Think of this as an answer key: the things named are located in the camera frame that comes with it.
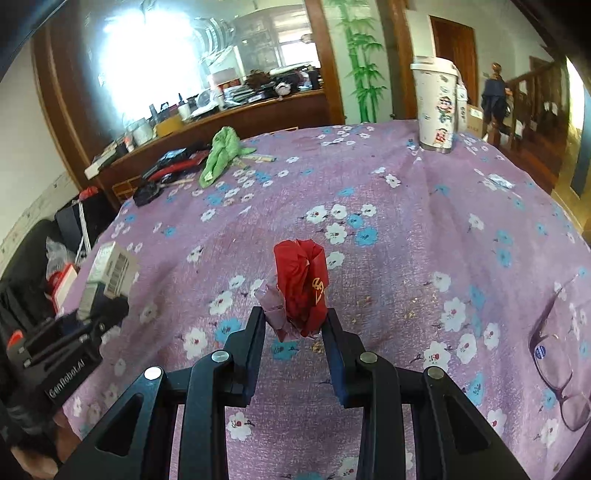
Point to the clear plastic bag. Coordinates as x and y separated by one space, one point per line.
58 257

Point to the black and red tool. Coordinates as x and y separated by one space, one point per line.
166 170

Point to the eyeglasses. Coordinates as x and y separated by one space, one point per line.
554 343

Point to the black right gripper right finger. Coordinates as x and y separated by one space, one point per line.
452 439

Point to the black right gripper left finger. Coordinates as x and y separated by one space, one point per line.
134 439

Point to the black shopping bag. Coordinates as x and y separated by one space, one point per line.
90 212

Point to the purple floral tablecloth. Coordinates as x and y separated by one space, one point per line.
458 261

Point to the white medicine box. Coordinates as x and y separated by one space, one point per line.
110 278

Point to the white cartoon paper cup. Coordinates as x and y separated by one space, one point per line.
436 82

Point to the red wrapper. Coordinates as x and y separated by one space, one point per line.
303 279

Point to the green cloth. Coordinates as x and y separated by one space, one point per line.
225 147

